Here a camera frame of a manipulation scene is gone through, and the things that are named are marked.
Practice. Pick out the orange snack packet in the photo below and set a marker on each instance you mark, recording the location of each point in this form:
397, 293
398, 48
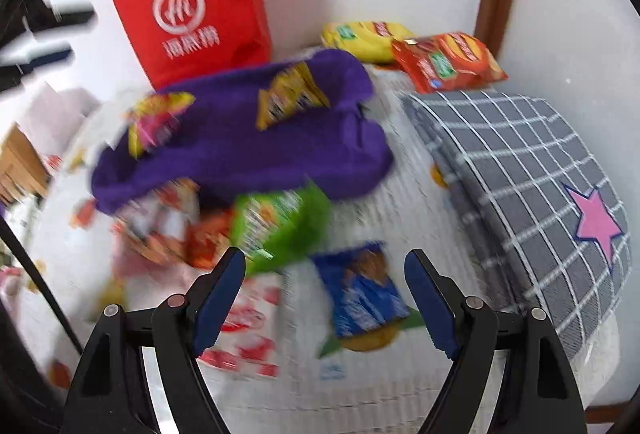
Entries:
210, 239

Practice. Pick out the red and white snack packet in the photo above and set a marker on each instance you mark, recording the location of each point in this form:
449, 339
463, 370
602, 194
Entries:
150, 224

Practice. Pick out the black tripod leg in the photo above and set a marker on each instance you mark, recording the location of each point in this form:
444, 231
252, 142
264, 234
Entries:
40, 284

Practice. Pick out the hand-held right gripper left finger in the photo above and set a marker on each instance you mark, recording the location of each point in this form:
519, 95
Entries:
220, 304

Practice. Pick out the grey checked cushion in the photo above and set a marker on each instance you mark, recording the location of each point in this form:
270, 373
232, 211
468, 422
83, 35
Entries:
525, 174

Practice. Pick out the red chip bag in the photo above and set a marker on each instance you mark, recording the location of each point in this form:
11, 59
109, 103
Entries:
450, 63

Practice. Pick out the green snack packet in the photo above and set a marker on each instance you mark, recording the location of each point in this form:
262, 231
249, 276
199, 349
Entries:
285, 224

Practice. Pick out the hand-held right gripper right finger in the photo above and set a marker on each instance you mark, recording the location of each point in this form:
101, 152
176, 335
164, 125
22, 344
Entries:
430, 306

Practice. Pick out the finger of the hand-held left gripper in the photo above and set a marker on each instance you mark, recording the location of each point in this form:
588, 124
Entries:
55, 13
35, 63

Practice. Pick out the pink and yellow snack packet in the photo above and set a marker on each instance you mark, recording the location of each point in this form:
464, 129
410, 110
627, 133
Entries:
150, 123

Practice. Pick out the yellow chip bag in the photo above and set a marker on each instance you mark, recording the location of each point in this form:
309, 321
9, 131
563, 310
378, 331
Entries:
355, 38

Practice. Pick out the wooden furniture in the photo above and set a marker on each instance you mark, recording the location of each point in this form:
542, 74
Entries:
20, 163

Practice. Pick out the purple cloth basket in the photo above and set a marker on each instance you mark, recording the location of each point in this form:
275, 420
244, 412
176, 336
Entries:
225, 153

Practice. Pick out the blue snack packet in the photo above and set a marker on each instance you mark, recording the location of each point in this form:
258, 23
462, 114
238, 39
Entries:
365, 294

